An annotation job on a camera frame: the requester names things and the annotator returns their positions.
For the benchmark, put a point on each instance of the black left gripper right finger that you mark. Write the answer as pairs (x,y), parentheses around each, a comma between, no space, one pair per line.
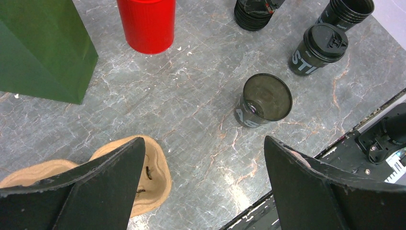
(313,195)

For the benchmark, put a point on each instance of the red cup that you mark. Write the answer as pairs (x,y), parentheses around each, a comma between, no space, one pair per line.
(148,24)

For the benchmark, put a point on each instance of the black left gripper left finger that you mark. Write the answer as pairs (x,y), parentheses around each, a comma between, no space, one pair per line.
(97,195)

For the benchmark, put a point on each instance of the black coffee lid stack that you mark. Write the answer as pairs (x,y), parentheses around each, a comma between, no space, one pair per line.
(254,15)

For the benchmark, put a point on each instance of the green paper bag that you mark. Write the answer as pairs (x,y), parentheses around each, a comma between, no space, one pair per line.
(45,50)

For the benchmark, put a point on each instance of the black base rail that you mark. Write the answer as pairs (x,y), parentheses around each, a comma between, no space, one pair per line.
(374,149)

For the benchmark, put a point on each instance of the black coffee cup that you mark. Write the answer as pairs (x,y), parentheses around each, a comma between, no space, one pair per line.
(304,62)
(265,98)
(345,14)

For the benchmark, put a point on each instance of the brown cardboard cup carrier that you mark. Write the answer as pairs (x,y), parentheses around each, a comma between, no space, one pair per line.
(153,188)

